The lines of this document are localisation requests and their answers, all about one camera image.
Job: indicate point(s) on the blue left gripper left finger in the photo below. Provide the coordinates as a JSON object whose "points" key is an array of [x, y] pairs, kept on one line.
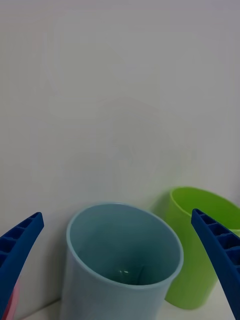
{"points": [[17, 246]]}

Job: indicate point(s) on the green plastic bin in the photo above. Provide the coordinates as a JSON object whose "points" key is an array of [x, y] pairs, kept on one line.
{"points": [[192, 270]]}

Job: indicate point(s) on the pale blue plastic bin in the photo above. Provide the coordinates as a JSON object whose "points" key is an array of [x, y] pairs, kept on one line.
{"points": [[120, 240]]}

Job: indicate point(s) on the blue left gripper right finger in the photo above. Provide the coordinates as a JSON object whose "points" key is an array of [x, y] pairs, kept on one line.
{"points": [[220, 247]]}

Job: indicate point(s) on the pink plastic bin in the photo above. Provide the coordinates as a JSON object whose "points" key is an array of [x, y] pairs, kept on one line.
{"points": [[15, 300]]}

